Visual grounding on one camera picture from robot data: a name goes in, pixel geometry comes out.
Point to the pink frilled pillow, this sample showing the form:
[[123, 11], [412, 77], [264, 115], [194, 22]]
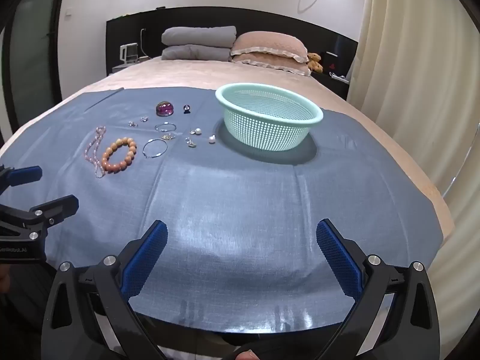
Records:
[[266, 45], [273, 65]]

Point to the large silver bangle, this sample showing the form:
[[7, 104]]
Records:
[[144, 149]]

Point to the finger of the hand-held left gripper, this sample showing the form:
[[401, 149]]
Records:
[[24, 175], [56, 210]]

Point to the black headboard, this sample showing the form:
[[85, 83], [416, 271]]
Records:
[[262, 18]]

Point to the dark glass door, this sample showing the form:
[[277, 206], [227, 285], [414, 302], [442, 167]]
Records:
[[30, 63]]

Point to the bed with beige bedspread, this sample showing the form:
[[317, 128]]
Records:
[[180, 75]]

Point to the blue-grey cloth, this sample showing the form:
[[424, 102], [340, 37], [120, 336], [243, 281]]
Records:
[[225, 202]]

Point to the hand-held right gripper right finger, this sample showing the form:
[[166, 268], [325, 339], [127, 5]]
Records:
[[339, 258]]

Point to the brown teddy bear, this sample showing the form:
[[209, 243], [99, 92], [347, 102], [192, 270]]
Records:
[[315, 62]]

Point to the mint green plastic basket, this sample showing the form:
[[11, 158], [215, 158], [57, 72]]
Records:
[[262, 127]]

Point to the pearl earring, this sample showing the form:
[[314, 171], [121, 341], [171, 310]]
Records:
[[197, 131], [212, 140]]

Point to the silver drop earring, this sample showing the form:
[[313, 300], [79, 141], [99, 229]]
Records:
[[190, 142]]

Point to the black nightstand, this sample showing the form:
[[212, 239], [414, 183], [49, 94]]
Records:
[[333, 88]]

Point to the white bedside appliance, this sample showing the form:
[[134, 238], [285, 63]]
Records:
[[128, 53]]

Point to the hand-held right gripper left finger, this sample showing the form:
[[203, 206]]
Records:
[[146, 258]]

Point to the cream curtain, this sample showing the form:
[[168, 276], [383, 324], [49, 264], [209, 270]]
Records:
[[405, 82]]

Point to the glass dome paperweight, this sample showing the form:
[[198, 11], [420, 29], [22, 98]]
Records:
[[165, 108]]

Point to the person's right hand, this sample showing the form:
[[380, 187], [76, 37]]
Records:
[[245, 355]]

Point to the grey pillow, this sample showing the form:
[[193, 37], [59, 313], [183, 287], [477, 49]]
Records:
[[195, 52], [198, 35]]

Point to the white paper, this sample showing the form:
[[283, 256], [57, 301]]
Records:
[[339, 78]]

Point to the gold earring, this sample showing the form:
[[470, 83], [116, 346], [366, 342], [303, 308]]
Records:
[[167, 136]]

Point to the small silver bangle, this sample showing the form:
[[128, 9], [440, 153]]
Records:
[[165, 123]]

